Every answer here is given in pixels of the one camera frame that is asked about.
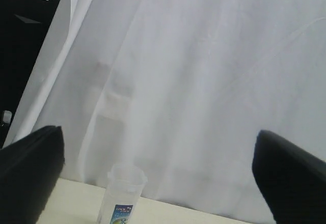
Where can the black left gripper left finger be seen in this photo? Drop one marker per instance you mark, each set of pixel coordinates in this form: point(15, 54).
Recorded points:
point(30, 168)

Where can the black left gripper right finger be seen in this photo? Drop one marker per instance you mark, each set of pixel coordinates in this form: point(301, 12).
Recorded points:
point(291, 180)

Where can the clear plastic water pitcher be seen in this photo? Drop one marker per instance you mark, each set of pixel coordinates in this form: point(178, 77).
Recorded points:
point(125, 185)

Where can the white backdrop curtain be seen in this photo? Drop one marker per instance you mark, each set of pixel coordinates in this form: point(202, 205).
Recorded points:
point(179, 88)

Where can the black acer monitor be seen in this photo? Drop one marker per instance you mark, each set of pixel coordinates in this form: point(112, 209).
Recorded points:
point(24, 25)

